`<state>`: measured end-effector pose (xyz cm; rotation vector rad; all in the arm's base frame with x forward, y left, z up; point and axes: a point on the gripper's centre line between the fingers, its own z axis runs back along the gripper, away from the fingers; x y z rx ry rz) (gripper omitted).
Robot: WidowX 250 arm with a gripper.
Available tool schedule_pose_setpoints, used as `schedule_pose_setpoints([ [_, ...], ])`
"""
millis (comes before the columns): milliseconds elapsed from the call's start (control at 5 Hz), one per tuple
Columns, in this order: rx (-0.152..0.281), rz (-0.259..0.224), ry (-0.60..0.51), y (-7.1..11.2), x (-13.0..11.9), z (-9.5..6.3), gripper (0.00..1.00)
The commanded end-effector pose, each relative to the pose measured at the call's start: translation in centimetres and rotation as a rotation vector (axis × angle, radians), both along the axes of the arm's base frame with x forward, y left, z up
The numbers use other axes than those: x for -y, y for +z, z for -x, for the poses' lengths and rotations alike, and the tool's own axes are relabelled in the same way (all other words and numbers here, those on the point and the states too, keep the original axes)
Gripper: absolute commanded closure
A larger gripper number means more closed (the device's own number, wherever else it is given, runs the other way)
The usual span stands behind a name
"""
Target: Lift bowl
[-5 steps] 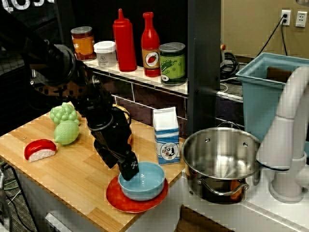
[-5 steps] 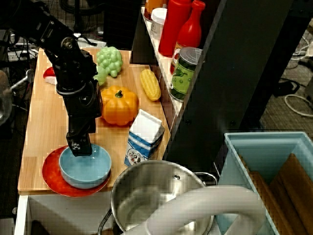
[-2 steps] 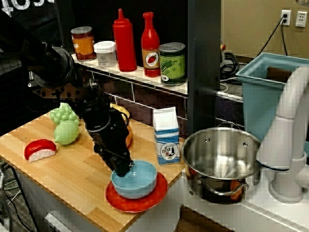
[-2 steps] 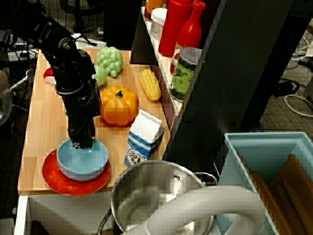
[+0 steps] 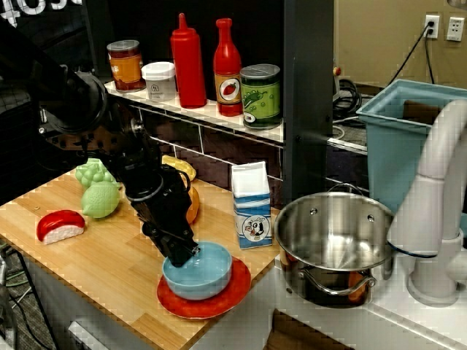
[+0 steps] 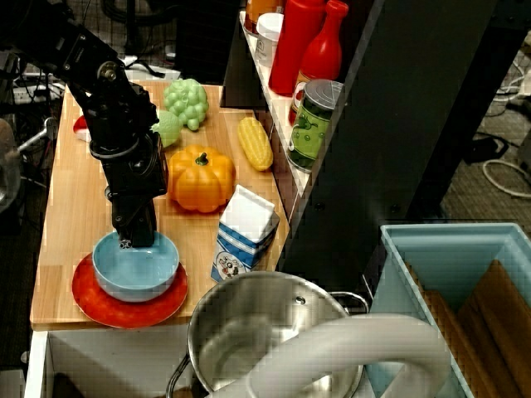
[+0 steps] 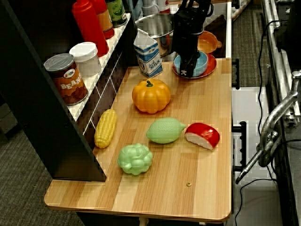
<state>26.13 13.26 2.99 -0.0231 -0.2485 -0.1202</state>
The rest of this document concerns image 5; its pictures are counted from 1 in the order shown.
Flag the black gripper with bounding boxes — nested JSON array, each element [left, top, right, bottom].
[[126, 166, 202, 269]]

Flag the light blue bowl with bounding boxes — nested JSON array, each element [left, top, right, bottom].
[[162, 241, 234, 301]]

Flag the orange toy pumpkin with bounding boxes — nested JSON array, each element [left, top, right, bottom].
[[185, 185, 201, 225]]

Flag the red round plate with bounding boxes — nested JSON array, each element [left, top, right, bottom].
[[156, 257, 252, 320]]

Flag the blue white milk carton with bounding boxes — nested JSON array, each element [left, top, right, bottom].
[[231, 161, 274, 250]]

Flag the yellow toy banana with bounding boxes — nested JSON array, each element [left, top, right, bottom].
[[161, 155, 197, 182]]

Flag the green toy lemon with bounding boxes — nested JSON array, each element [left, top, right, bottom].
[[80, 181, 121, 219]]

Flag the green toy grape bunch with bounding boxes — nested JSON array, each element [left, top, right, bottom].
[[74, 157, 117, 190]]

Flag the red white cheese wedge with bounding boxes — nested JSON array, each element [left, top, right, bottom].
[[36, 209, 87, 244]]

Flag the white tiled shelf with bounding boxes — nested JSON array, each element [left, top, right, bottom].
[[104, 79, 285, 144]]

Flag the brown cardboard piece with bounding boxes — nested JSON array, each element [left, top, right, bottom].
[[262, 308, 351, 350]]

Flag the stainless steel pot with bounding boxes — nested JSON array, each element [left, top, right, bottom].
[[274, 184, 397, 309]]

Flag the green peas can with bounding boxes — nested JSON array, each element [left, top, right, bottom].
[[239, 63, 282, 131]]

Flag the white lidded jar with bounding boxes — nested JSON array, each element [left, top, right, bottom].
[[141, 61, 177, 102]]

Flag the red labelled sauce bottle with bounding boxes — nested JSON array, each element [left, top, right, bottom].
[[213, 17, 243, 117]]

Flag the plain red ketchup bottle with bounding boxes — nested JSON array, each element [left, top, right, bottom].
[[170, 12, 208, 109]]

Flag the orange jam jar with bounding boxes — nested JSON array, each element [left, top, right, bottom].
[[107, 39, 146, 93]]

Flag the light blue plastic bin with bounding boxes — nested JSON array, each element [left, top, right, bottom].
[[355, 78, 467, 216]]

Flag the white toy faucet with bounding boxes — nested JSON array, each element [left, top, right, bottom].
[[386, 98, 467, 306]]

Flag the brown box inside bin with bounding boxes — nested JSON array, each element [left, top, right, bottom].
[[403, 100, 444, 127]]

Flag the dark grey cabinet post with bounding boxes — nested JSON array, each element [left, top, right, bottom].
[[282, 0, 335, 211]]

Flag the coiled black cable bundle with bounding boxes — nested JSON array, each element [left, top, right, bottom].
[[333, 78, 369, 121]]

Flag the black power cord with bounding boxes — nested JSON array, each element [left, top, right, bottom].
[[386, 20, 438, 88]]

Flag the white wall power outlet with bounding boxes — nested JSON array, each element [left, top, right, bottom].
[[424, 13, 441, 39]]

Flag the white wall socket plate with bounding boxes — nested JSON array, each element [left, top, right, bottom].
[[447, 16, 466, 42]]

